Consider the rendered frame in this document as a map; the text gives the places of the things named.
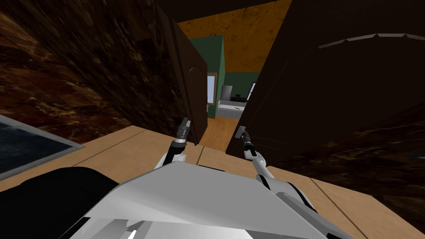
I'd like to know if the grey refrigerator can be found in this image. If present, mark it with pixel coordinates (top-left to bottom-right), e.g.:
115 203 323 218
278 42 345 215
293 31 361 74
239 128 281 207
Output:
221 85 234 102

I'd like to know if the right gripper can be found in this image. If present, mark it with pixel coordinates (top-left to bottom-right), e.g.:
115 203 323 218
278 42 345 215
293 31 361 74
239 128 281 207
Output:
241 130 254 149

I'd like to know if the grey cabinet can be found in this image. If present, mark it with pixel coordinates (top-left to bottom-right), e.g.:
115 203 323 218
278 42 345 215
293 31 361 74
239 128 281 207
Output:
216 99 248 120

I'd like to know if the dark brown door leaf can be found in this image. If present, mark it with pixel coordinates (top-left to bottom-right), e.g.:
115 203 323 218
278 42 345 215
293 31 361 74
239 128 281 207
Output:
225 0 425 166
155 2 209 146

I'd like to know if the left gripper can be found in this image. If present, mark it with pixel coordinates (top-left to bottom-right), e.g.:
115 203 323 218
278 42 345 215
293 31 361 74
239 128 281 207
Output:
176 117 192 141

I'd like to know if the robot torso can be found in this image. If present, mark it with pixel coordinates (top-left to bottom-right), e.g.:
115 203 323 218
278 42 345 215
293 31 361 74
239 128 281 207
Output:
68 161 321 239

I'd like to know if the dark blue grey-framed panel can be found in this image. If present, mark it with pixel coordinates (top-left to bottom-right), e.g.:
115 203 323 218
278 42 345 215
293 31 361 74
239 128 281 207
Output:
0 114 85 181

